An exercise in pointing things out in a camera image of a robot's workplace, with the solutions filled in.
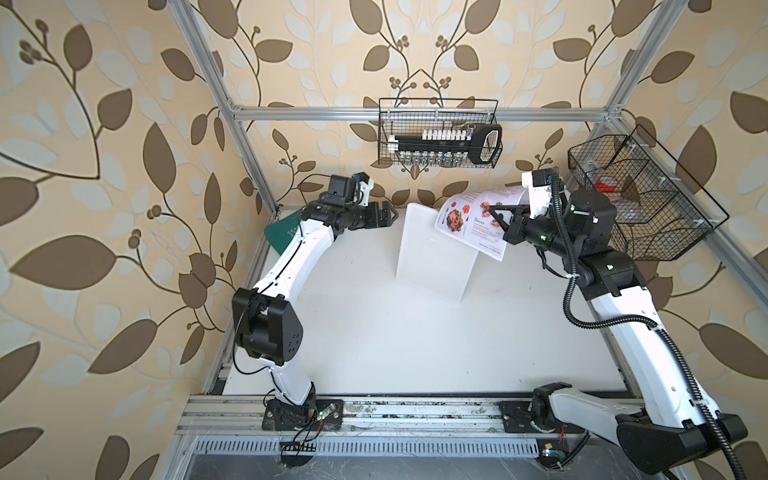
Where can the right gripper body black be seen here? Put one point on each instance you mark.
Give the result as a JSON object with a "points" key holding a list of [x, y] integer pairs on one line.
{"points": [[540, 233]]}

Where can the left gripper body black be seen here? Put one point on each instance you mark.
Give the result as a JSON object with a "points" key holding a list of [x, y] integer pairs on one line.
{"points": [[360, 217]]}

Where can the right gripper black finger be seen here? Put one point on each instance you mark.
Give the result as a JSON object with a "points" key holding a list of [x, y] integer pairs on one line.
{"points": [[508, 212], [507, 231]]}

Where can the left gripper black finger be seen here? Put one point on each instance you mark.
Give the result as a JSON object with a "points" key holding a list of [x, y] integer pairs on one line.
{"points": [[386, 210], [384, 221]]}

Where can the printed paper restaurant menu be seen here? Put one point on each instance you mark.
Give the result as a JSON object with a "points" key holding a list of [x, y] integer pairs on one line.
{"points": [[465, 217]]}

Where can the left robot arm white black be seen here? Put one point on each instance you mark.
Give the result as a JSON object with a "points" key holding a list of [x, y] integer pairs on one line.
{"points": [[266, 326]]}

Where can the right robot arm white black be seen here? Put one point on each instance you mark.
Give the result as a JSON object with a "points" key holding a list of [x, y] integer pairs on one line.
{"points": [[678, 422]]}

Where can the white narrow menu rack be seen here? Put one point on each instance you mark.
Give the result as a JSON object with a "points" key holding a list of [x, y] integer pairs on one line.
{"points": [[431, 261]]}

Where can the green plastic tool case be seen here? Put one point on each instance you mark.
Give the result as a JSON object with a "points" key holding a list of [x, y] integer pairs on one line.
{"points": [[280, 234]]}

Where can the red item in basket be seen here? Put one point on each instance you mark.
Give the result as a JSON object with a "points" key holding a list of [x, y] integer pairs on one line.
{"points": [[606, 184]]}

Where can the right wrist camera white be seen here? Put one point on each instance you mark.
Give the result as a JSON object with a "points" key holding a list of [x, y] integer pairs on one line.
{"points": [[540, 190]]}

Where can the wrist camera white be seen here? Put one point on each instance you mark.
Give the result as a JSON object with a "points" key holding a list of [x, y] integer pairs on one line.
{"points": [[363, 187], [540, 190]]}

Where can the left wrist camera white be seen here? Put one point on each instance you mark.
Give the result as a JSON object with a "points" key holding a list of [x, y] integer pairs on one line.
{"points": [[363, 187]]}

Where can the black wire basket back wall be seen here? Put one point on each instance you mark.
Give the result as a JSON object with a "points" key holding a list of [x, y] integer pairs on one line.
{"points": [[403, 115]]}

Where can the black wire basket wall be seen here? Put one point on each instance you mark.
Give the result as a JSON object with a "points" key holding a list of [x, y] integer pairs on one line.
{"points": [[403, 115], [663, 207]]}

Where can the black wire basket right wall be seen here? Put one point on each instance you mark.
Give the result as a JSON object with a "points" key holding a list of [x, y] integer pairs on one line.
{"points": [[663, 207]]}

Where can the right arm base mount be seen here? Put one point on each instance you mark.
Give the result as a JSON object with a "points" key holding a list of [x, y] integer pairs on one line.
{"points": [[535, 415]]}

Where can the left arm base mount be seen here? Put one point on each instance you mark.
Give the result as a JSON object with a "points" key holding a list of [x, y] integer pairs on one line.
{"points": [[281, 416]]}

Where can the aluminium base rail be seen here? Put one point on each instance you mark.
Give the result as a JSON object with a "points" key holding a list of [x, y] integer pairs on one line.
{"points": [[386, 437]]}

